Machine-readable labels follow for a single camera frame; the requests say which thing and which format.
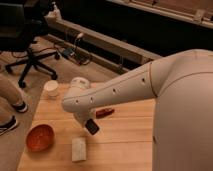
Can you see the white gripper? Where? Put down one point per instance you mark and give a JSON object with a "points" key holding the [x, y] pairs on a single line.
{"points": [[83, 117]]}

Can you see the black eraser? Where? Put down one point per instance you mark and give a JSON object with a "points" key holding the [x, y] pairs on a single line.
{"points": [[91, 126]]}

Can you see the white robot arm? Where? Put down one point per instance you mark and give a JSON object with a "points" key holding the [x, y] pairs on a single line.
{"points": [[182, 85]]}

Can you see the white sponge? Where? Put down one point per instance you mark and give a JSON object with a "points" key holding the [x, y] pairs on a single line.
{"points": [[78, 149]]}

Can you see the white paper cup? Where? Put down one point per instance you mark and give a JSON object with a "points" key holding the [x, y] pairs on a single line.
{"points": [[51, 88]]}

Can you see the orange bowl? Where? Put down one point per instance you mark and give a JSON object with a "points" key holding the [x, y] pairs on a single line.
{"points": [[40, 138]]}

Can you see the black sneaker far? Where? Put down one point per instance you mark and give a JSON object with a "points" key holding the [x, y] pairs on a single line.
{"points": [[21, 108]]}

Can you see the black sneaker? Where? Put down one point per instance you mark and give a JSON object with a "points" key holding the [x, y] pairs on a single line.
{"points": [[12, 124], [21, 108]]}

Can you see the person leg beige trousers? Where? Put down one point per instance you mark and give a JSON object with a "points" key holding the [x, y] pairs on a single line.
{"points": [[10, 92]]}

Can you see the black sneaker near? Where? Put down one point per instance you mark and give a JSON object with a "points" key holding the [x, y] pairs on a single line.
{"points": [[12, 124]]}

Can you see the white spray bottle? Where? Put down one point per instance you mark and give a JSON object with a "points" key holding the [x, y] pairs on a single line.
{"points": [[55, 13]]}

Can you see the black office chair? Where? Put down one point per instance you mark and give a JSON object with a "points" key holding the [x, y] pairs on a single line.
{"points": [[21, 21]]}

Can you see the power strip with cables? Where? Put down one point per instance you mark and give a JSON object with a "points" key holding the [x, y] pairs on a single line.
{"points": [[72, 53]]}

